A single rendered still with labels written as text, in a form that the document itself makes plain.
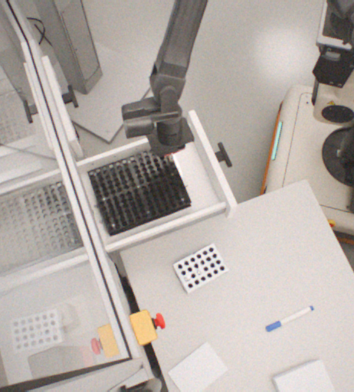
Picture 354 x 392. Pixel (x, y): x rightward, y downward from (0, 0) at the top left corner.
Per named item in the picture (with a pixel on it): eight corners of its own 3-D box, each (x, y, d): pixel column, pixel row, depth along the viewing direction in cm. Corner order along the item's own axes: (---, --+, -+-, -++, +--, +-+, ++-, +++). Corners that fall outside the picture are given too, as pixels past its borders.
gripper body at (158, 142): (144, 133, 103) (142, 118, 96) (185, 119, 105) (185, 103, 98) (154, 157, 101) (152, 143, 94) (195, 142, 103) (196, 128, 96)
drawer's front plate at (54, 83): (57, 76, 132) (47, 54, 122) (83, 157, 124) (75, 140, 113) (51, 78, 132) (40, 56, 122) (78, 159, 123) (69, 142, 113)
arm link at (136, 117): (176, 86, 84) (169, 69, 91) (117, 96, 83) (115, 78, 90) (181, 138, 92) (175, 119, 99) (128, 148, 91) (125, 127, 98)
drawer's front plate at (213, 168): (192, 128, 127) (193, 108, 116) (232, 217, 118) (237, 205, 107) (186, 129, 126) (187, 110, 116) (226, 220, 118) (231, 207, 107)
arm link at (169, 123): (185, 119, 90) (179, 96, 92) (152, 125, 89) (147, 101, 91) (184, 134, 96) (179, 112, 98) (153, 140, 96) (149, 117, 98)
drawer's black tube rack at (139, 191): (167, 153, 122) (166, 142, 116) (191, 209, 117) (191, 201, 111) (91, 180, 119) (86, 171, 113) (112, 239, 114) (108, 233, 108)
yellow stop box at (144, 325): (151, 309, 108) (149, 307, 101) (161, 338, 106) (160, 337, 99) (131, 317, 107) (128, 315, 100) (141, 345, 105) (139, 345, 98)
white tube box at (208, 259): (212, 246, 121) (213, 243, 118) (227, 272, 119) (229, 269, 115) (172, 266, 119) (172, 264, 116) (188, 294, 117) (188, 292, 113)
